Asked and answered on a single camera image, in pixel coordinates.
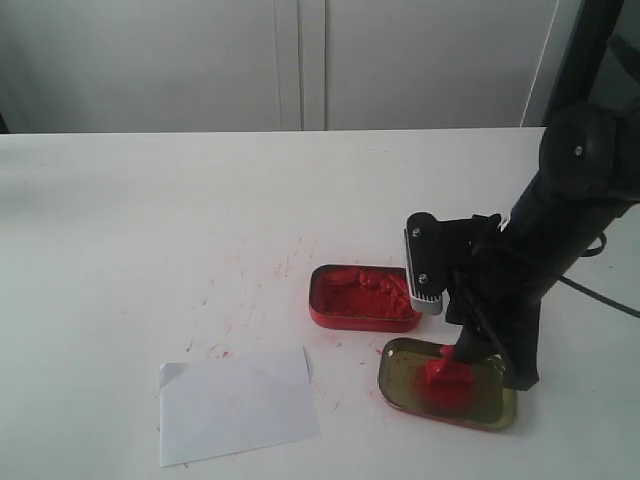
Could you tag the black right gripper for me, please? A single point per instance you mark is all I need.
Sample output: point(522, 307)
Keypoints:
point(509, 264)

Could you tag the red plastic stamp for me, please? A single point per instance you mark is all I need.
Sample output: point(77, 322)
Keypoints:
point(444, 370)

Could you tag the gold tin lid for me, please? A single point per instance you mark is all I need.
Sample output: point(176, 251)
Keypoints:
point(485, 404)

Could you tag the red ink tin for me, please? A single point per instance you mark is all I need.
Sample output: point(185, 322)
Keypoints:
point(361, 298)

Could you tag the white paper sheet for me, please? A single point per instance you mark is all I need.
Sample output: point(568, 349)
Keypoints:
point(218, 407)

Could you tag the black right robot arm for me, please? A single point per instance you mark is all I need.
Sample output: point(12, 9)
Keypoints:
point(588, 177)

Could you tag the white cabinet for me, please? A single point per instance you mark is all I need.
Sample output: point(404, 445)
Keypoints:
point(170, 66)

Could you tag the wrist camera with heat sink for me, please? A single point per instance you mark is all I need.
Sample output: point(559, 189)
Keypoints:
point(425, 265)

